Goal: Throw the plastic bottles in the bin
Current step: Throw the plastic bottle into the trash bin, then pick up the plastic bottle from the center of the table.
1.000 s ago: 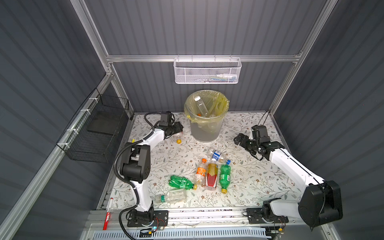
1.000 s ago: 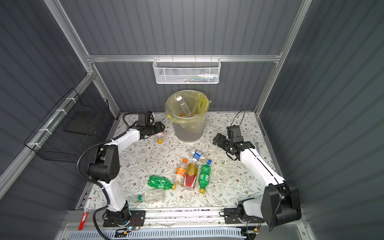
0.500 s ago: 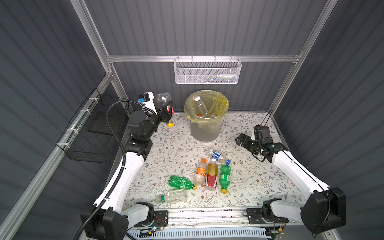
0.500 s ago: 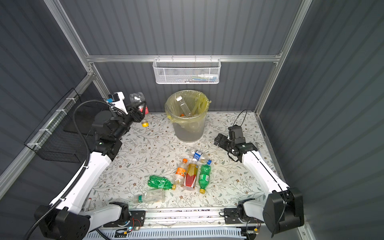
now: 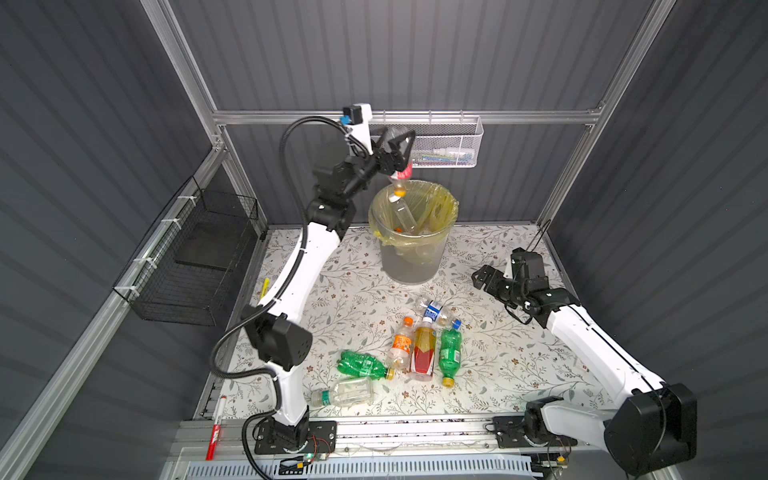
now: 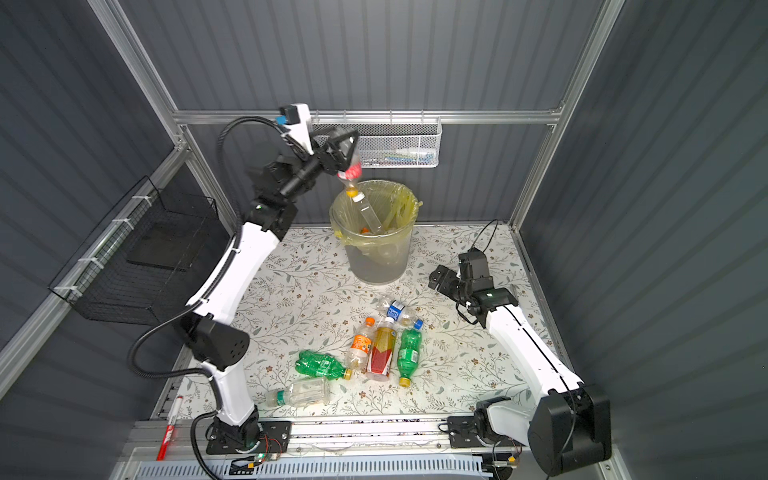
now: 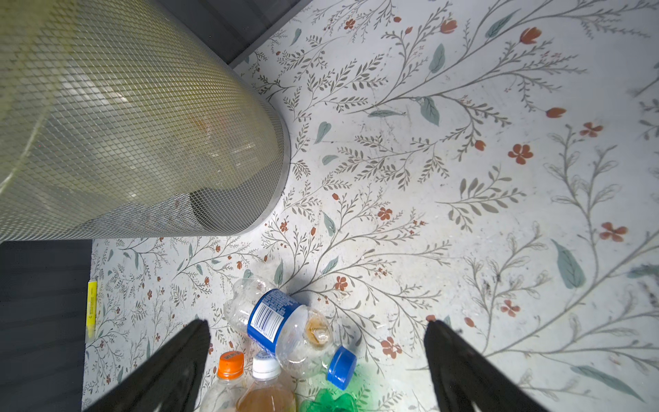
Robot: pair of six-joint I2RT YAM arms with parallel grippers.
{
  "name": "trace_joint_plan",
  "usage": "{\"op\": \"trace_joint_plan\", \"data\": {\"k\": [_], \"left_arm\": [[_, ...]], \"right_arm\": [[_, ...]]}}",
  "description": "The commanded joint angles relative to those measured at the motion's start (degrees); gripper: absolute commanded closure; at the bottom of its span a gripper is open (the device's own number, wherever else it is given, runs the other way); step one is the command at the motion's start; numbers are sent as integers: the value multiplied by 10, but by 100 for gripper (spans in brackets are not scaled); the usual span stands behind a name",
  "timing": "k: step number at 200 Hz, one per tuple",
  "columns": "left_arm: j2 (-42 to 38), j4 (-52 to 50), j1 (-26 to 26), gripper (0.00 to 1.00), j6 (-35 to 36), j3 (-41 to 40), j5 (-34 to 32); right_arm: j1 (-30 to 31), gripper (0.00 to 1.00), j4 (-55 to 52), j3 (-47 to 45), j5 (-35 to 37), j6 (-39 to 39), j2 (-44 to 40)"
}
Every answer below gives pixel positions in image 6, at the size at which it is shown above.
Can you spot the black wire side basket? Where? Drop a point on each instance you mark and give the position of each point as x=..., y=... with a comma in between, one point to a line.
x=146, y=263

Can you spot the small blue label bottle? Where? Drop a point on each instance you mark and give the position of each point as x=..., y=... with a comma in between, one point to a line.
x=405, y=316

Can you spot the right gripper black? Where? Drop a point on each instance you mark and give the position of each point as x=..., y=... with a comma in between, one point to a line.
x=447, y=283

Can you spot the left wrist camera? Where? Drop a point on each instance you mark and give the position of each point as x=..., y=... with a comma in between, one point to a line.
x=295, y=123

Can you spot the white slotted cable duct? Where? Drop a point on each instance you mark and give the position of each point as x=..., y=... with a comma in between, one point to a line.
x=355, y=467

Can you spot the yellow red label bottle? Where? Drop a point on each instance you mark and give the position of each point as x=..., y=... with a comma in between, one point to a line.
x=382, y=350

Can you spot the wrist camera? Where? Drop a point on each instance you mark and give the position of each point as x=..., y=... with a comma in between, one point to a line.
x=474, y=270
x=295, y=123

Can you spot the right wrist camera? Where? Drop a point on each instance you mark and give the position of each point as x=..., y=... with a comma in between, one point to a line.
x=474, y=270

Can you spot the clear unlabeled bottle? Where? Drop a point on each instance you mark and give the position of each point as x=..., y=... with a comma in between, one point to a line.
x=371, y=220

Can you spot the small orange label bottle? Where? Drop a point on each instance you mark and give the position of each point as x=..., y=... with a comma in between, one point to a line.
x=358, y=353

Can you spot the upright green soda bottle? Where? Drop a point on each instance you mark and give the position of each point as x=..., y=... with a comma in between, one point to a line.
x=409, y=355

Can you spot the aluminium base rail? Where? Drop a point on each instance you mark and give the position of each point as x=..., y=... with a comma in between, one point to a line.
x=321, y=436

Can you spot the clear bottle green cap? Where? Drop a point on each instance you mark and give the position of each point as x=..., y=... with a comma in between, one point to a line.
x=301, y=393

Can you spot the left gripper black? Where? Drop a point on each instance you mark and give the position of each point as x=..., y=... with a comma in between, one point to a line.
x=327, y=156

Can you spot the white wire wall basket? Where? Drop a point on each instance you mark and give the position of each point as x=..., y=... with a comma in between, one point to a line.
x=391, y=143

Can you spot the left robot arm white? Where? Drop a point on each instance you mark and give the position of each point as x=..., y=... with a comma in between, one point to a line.
x=205, y=324

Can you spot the clear bottle red label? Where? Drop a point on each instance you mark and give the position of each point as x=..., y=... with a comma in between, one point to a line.
x=350, y=179

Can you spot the lying green soda bottle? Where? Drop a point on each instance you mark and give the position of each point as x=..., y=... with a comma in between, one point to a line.
x=319, y=365

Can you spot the silver mesh waste bin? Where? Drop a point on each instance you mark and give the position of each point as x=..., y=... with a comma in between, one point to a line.
x=377, y=259

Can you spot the red marker pen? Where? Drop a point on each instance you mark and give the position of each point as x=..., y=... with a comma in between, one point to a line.
x=170, y=428

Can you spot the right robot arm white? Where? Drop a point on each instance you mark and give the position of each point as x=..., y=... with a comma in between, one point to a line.
x=570, y=426

